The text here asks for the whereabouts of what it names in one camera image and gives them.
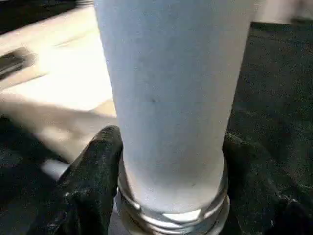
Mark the white plastic table top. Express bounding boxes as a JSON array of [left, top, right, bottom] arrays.
[[0, 6, 232, 235]]

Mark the white plastic table leg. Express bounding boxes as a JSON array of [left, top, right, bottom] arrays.
[[94, 0, 254, 232]]

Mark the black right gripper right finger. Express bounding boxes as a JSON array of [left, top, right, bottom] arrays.
[[221, 133, 313, 235]]

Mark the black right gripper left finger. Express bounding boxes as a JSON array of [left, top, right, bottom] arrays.
[[31, 124, 124, 235]]

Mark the black shiny table mat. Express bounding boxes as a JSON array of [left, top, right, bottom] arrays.
[[0, 0, 313, 235]]

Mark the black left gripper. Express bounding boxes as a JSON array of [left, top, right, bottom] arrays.
[[0, 48, 38, 79]]

